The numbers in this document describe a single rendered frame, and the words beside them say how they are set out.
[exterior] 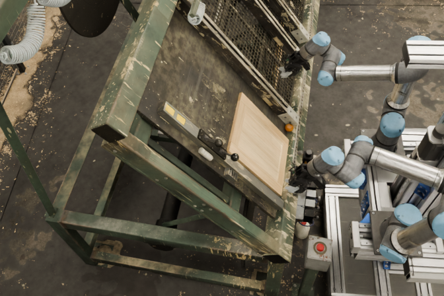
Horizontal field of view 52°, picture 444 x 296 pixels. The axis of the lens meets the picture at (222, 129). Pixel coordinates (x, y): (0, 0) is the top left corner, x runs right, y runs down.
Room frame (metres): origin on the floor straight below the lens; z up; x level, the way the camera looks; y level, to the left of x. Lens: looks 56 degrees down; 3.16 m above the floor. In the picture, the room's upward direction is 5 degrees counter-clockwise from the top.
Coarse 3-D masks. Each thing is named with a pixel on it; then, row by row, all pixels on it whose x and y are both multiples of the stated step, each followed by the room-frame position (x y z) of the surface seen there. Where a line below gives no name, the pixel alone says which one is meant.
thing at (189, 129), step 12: (168, 120) 1.13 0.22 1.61; (192, 132) 1.12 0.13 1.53; (204, 144) 1.10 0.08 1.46; (216, 156) 1.08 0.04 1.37; (228, 156) 1.11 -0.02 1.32; (240, 168) 1.08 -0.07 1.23; (240, 180) 1.05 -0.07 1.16; (252, 180) 1.06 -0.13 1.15; (264, 192) 1.03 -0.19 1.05; (276, 204) 1.00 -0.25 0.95
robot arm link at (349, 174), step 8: (344, 160) 0.85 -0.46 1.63; (352, 160) 0.86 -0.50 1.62; (360, 160) 0.86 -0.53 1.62; (344, 168) 0.82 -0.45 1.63; (352, 168) 0.82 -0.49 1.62; (360, 168) 0.83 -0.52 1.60; (336, 176) 0.80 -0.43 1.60; (344, 176) 0.79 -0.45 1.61; (352, 176) 0.79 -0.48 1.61; (360, 176) 0.79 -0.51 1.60; (352, 184) 0.77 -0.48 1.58; (360, 184) 0.77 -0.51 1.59
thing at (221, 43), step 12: (180, 0) 1.69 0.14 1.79; (192, 0) 1.67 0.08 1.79; (180, 12) 1.69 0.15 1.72; (204, 12) 1.72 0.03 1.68; (204, 24) 1.66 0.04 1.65; (204, 36) 1.66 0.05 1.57; (216, 36) 1.64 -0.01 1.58; (216, 48) 1.65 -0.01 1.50; (228, 48) 1.63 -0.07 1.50; (228, 60) 1.63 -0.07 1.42; (240, 60) 1.62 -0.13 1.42; (240, 72) 1.61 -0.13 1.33; (252, 72) 1.61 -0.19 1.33; (252, 84) 1.60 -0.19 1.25; (264, 84) 1.62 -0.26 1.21; (264, 96) 1.58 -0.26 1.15; (276, 96) 1.60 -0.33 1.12; (276, 108) 1.56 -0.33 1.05; (288, 108) 1.57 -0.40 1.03; (288, 120) 1.54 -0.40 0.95
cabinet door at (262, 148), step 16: (240, 96) 1.48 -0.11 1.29; (240, 112) 1.39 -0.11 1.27; (256, 112) 1.46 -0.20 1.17; (240, 128) 1.31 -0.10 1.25; (256, 128) 1.37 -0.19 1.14; (272, 128) 1.43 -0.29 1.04; (240, 144) 1.23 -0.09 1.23; (256, 144) 1.28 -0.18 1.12; (272, 144) 1.34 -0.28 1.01; (288, 144) 1.41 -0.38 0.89; (240, 160) 1.14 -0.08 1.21; (256, 160) 1.20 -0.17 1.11; (272, 160) 1.25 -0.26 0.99; (256, 176) 1.12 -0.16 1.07; (272, 176) 1.16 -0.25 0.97
